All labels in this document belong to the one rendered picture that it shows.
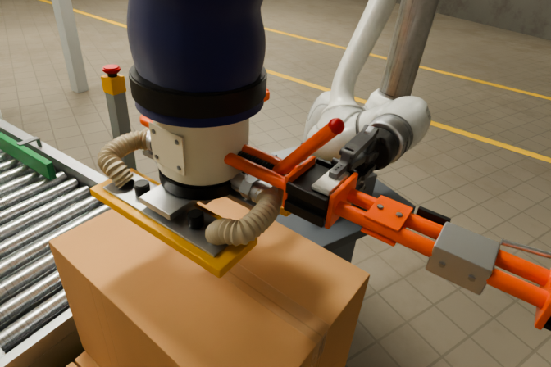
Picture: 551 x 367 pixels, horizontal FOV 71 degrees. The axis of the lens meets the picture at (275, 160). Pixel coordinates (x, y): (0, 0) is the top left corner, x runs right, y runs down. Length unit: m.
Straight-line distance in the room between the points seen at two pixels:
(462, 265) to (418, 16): 0.81
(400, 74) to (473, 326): 1.38
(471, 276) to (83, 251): 0.76
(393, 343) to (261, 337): 1.29
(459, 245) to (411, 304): 1.63
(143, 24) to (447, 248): 0.49
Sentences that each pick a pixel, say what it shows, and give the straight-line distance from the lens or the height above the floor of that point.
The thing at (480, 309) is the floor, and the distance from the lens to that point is 2.31.
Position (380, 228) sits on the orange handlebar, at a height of 1.23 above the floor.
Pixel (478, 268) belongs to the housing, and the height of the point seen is 1.24.
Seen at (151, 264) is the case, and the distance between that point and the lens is 0.89.
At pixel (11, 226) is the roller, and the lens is 1.78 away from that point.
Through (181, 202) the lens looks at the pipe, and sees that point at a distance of 0.70.
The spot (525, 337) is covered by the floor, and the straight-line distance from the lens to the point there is 2.31.
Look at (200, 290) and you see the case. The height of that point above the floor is 0.94.
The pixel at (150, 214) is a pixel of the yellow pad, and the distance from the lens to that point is 0.73.
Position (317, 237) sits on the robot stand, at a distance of 1.24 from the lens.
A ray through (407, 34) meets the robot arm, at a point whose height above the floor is 1.33.
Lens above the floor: 1.58
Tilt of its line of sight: 31 degrees down
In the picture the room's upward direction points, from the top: 4 degrees clockwise
